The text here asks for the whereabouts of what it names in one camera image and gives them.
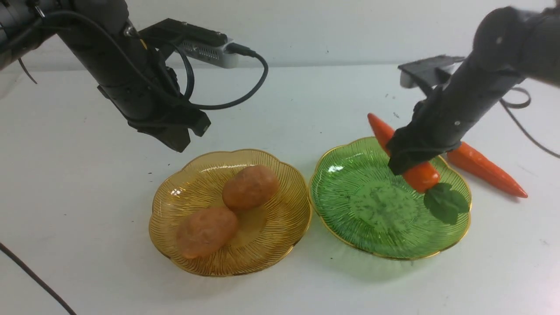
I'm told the toy carrot with leaves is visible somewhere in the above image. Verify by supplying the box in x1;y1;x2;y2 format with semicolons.
446;142;528;199

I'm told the toy potato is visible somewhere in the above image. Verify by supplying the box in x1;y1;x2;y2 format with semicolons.
222;165;280;212
175;207;239;259

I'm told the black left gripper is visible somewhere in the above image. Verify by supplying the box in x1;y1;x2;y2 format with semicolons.
98;85;211;152

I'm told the black left camera cable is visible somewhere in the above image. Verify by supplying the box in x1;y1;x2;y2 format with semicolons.
168;42;269;111

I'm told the amber ribbed plastic plate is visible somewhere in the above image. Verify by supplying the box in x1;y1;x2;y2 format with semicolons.
148;149;312;277

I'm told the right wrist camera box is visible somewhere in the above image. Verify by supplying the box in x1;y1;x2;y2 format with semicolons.
398;55;466;96

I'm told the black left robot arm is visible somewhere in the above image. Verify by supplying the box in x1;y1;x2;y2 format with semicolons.
1;0;210;152

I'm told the green ribbed plastic plate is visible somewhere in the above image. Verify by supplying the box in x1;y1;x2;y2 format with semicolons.
309;137;471;261

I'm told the black camera cable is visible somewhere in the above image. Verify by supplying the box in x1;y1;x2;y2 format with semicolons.
168;42;269;111
499;87;560;159

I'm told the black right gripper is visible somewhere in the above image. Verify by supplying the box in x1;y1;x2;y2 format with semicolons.
386;100;461;175

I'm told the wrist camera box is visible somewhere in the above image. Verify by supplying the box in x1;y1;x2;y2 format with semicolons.
398;55;466;96
139;18;238;69

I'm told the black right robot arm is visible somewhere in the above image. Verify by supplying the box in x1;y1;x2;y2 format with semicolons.
387;5;560;175

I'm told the black right camera cable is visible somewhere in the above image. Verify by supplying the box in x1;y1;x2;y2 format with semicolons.
499;87;560;159

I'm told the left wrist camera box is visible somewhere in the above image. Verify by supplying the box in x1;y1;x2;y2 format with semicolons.
139;18;238;69

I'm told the black cable on table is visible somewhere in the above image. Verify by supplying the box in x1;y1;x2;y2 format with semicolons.
0;242;77;315

